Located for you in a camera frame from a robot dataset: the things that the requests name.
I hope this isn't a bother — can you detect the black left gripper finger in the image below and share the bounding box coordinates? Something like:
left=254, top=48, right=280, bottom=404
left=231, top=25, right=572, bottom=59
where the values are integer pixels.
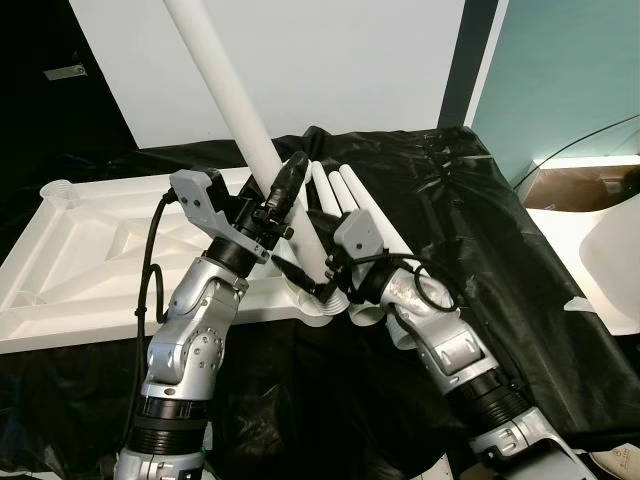
left=268, top=153, right=309, bottom=219

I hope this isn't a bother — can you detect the white plastic table leg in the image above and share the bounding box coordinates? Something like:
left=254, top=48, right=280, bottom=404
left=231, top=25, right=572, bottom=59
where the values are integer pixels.
left=308, top=162, right=389, bottom=329
left=163, top=0, right=346, bottom=319
left=325, top=165, right=416, bottom=351
left=340, top=165, right=421, bottom=276

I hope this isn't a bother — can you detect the white plastic table top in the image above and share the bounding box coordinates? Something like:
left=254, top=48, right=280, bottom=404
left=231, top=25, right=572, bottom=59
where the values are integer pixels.
left=0, top=168, right=341, bottom=356

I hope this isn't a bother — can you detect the black plastic sheet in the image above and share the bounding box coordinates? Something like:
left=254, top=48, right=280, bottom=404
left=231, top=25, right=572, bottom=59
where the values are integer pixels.
left=0, top=125, right=640, bottom=480

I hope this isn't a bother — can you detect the white plastic chair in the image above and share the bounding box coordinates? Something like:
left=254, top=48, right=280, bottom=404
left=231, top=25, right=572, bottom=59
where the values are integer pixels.
left=525, top=190, right=640, bottom=336

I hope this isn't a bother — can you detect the grey door plate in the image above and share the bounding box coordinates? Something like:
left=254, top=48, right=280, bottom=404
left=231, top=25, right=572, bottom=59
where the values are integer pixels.
left=45, top=65, right=89, bottom=81

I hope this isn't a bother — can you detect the brown cardboard box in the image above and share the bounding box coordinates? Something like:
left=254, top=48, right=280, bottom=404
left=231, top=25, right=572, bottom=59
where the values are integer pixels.
left=522, top=155, right=640, bottom=213

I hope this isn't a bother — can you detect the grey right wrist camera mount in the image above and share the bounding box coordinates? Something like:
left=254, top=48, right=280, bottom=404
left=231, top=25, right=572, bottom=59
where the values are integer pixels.
left=333, top=210, right=388, bottom=269

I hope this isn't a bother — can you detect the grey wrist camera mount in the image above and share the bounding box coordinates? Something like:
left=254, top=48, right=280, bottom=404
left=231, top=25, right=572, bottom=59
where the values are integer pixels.
left=333, top=210, right=388, bottom=269
left=168, top=170, right=271, bottom=266

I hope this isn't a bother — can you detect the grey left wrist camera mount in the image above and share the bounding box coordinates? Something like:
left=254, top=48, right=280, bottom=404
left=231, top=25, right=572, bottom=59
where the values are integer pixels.
left=168, top=170, right=271, bottom=266

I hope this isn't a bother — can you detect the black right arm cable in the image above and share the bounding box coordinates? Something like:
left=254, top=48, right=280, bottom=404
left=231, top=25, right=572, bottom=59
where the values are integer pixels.
left=385, top=253, right=463, bottom=313

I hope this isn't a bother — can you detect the thin black wall cable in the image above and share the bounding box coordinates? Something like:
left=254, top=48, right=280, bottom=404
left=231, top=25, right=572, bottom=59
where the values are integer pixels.
left=512, top=113, right=640, bottom=191

